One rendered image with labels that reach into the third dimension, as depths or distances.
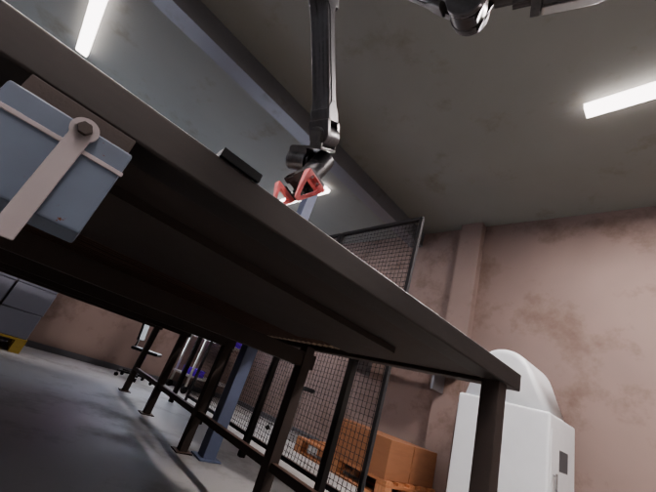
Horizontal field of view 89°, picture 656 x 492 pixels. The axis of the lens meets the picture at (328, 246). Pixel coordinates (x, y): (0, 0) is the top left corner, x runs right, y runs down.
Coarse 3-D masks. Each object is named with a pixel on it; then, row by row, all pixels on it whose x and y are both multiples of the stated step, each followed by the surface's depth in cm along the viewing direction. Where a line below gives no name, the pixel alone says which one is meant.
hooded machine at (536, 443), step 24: (504, 360) 302; (528, 384) 280; (528, 408) 268; (552, 408) 285; (456, 432) 296; (504, 432) 271; (528, 432) 260; (552, 432) 254; (456, 456) 287; (504, 456) 264; (528, 456) 253; (552, 456) 248; (456, 480) 278; (504, 480) 256; (528, 480) 246; (552, 480) 243
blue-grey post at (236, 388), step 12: (300, 204) 323; (312, 204) 322; (240, 348) 267; (252, 348) 264; (240, 360) 258; (252, 360) 263; (240, 372) 256; (228, 384) 254; (240, 384) 255; (228, 396) 248; (216, 408) 249; (228, 408) 247; (216, 420) 242; (228, 420) 246; (216, 432) 239; (204, 444) 237; (216, 444) 238; (204, 456) 232; (216, 456) 237
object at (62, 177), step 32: (0, 96) 36; (32, 96) 37; (64, 96) 41; (0, 128) 35; (32, 128) 37; (64, 128) 39; (96, 128) 40; (0, 160) 35; (32, 160) 37; (64, 160) 38; (96, 160) 40; (128, 160) 43; (0, 192) 35; (32, 192) 36; (64, 192) 38; (96, 192) 40; (0, 224) 34; (32, 224) 42; (64, 224) 38
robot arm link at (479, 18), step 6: (486, 0) 66; (492, 0) 68; (486, 6) 68; (492, 6) 69; (480, 12) 67; (486, 12) 69; (450, 18) 71; (468, 18) 67; (474, 18) 67; (480, 18) 69; (456, 24) 71; (462, 24) 70; (468, 24) 70; (474, 24) 70; (480, 24) 70; (462, 30) 73
